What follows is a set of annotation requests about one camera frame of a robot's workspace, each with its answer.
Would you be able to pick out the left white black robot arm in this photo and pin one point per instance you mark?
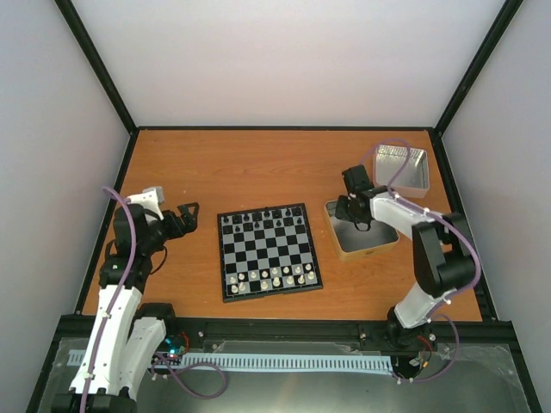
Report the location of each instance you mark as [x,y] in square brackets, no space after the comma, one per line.
[126,331]

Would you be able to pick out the black and white chessboard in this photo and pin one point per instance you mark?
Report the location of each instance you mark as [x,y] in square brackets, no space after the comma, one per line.
[262,239]

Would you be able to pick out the light blue cable duct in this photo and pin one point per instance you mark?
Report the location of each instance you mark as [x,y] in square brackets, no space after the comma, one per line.
[279,363]

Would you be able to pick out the black frame rail base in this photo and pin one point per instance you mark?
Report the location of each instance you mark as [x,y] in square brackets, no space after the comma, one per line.
[363,335]

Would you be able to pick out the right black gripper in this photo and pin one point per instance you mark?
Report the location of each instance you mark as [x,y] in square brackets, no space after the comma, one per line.
[340,212]

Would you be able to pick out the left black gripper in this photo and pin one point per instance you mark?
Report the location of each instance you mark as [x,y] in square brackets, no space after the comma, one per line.
[190,224]

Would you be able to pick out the small green circuit board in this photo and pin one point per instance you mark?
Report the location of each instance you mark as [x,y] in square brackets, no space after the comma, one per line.
[174,347]

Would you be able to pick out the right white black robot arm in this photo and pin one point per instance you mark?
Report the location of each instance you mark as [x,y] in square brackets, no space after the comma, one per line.
[445,262]

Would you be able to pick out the gold metal tin box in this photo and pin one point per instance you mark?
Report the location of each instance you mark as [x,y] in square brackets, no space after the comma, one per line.
[352,244]

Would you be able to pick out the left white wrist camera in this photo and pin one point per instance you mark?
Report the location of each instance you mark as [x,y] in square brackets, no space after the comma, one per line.
[151,199]

